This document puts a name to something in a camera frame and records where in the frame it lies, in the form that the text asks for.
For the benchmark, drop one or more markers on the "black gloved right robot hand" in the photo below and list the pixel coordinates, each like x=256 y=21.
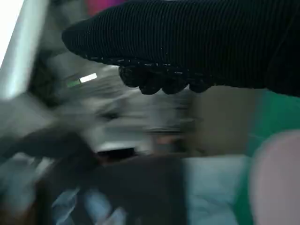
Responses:
x=187 y=35

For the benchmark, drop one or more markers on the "pink bowl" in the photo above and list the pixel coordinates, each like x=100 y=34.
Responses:
x=279 y=175

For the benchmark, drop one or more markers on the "green cutting mat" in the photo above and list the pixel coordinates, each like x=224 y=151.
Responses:
x=281 y=112

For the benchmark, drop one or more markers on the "person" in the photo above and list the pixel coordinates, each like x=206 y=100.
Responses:
x=140 y=180

